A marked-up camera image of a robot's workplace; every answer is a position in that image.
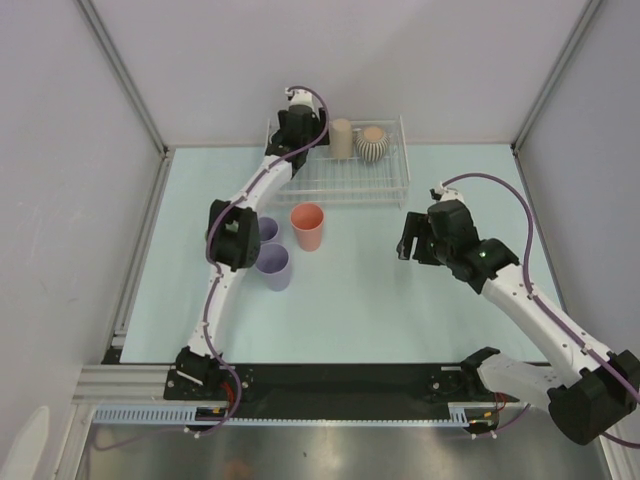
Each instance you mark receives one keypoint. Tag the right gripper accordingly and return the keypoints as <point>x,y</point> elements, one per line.
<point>417,225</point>

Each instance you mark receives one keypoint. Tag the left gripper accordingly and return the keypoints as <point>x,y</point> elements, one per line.
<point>320,134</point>

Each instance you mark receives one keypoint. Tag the pink cup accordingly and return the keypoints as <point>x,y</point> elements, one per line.
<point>307,220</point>

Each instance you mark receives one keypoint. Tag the small purple cup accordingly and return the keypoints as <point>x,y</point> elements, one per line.
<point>269,230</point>

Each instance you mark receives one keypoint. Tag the large purple cup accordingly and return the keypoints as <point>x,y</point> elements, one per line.
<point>274,264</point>

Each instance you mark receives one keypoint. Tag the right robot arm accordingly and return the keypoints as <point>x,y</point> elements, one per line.
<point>589,389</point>

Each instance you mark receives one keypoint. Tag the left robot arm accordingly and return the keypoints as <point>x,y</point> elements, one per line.
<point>233,244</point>

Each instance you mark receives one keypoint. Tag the beige cup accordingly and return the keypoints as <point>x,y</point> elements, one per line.
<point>341,139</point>

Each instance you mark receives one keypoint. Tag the striped mug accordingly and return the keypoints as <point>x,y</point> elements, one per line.
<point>371,143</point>

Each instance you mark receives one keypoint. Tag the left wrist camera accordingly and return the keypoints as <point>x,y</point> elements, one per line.
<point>300,97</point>

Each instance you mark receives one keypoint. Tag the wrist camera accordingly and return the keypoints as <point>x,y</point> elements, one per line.
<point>300,97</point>
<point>443,194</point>

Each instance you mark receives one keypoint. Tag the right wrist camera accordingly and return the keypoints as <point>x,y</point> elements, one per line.
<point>443,194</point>

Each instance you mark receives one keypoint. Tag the white wire dish rack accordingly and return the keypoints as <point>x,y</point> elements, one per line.
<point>326,180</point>

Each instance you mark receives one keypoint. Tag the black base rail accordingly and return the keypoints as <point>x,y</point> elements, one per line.
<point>337,392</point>

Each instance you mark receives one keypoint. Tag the white slotted cable duct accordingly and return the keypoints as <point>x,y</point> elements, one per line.
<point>158,414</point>

